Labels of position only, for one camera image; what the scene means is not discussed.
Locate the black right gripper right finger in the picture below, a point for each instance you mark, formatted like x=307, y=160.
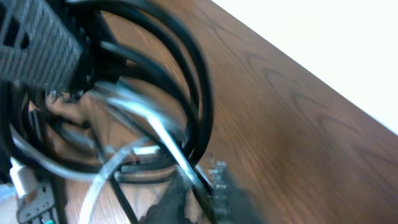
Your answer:
x=230, y=203

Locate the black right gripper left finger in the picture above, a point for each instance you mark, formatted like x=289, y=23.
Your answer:
x=170, y=208

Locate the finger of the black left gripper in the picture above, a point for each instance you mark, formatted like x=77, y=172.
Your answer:
x=40, y=45

